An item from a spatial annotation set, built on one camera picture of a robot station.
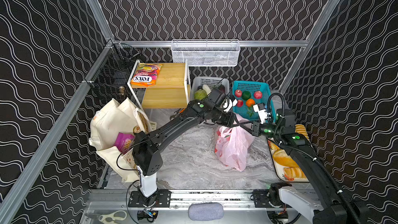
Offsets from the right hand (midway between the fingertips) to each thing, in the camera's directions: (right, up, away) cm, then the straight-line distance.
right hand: (241, 124), depth 74 cm
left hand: (-1, 0, -4) cm, 4 cm away
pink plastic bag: (-5, -9, -2) cm, 10 cm away
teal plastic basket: (+22, +25, +51) cm, 61 cm away
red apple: (+8, +18, +39) cm, 44 cm away
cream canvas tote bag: (-64, +2, +4) cm, 64 cm away
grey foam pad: (-17, -38, -5) cm, 42 cm away
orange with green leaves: (+15, +11, +33) cm, 38 cm away
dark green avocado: (+14, +17, +38) cm, 44 cm away
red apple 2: (+8, +11, +35) cm, 38 cm away
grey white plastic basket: (-5, +26, +43) cm, 50 cm away
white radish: (-15, +22, +40) cm, 48 cm away
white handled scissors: (-59, -41, -5) cm, 72 cm away
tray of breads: (+25, -24, +8) cm, 36 cm away
